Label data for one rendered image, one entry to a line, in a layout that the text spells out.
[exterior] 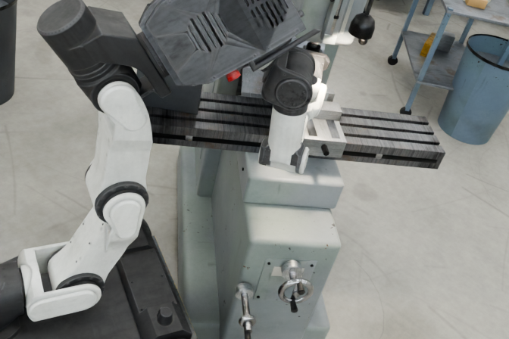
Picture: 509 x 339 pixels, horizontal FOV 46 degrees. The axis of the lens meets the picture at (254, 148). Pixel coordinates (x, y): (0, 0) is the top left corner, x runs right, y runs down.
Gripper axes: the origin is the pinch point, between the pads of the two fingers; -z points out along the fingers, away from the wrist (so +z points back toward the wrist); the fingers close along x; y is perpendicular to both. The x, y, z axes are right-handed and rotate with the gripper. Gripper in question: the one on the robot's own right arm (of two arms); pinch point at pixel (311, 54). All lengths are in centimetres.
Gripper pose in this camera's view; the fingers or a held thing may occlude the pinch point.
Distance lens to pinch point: 202.0
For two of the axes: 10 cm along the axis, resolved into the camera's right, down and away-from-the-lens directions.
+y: -2.0, 7.7, 6.1
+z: -1.5, 5.9, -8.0
